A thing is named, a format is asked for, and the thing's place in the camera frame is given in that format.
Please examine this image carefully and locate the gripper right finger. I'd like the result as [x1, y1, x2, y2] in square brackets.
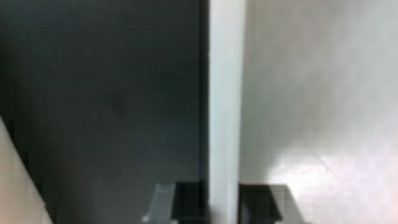
[238, 184, 305, 224]

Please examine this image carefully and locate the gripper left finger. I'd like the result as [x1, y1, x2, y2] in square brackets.
[140, 182, 209, 224]

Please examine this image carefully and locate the white desk top tray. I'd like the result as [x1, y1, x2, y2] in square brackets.
[209, 0, 398, 224]

